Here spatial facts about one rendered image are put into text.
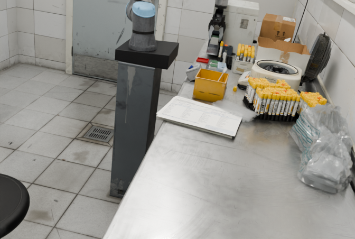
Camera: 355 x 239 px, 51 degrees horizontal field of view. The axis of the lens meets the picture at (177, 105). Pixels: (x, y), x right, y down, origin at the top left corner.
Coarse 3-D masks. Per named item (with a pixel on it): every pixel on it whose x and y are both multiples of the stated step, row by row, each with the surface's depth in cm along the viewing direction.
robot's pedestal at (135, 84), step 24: (120, 72) 198; (144, 72) 195; (120, 96) 203; (144, 96) 200; (120, 120) 209; (144, 120) 206; (120, 144) 215; (144, 144) 212; (120, 168) 222; (120, 192) 229
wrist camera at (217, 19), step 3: (216, 9) 220; (216, 12) 218; (219, 12) 218; (222, 12) 218; (216, 15) 216; (219, 15) 216; (222, 15) 219; (216, 18) 214; (219, 18) 214; (213, 21) 214; (216, 21) 213; (219, 21) 213; (216, 24) 215; (219, 24) 214
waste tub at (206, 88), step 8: (200, 72) 170; (208, 72) 170; (216, 72) 169; (200, 80) 159; (208, 80) 158; (216, 80) 171; (224, 80) 170; (200, 88) 160; (208, 88) 160; (216, 88) 159; (224, 88) 158; (192, 96) 163; (200, 96) 162; (208, 96) 161; (216, 96) 160
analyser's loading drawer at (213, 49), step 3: (210, 45) 226; (213, 45) 225; (216, 45) 225; (219, 45) 236; (207, 48) 221; (210, 48) 221; (213, 48) 220; (216, 48) 226; (207, 51) 222; (210, 51) 221; (213, 51) 221; (216, 51) 221; (213, 54) 222; (216, 54) 222
